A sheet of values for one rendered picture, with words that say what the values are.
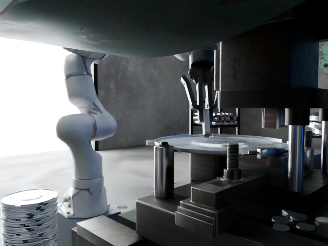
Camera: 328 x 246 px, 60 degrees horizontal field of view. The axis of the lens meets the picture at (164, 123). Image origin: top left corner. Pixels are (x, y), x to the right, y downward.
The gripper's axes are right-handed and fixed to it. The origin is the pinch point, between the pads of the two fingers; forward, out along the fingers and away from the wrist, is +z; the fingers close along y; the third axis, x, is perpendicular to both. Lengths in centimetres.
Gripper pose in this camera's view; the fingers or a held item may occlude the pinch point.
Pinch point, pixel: (205, 122)
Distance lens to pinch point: 77.3
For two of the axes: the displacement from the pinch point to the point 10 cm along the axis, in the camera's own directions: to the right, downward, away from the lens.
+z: 0.1, 9.6, -2.7
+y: -10.0, 0.0, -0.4
